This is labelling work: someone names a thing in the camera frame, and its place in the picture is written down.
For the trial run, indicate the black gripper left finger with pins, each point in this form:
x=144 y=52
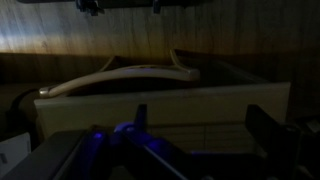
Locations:
x=140 y=116

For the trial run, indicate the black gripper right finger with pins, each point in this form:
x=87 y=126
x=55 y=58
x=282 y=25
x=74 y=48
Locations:
x=265 y=133

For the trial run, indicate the light wooden chair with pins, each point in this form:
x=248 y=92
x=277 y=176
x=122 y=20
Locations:
x=116 y=75

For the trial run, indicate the small white box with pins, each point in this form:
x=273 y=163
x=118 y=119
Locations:
x=13 y=153

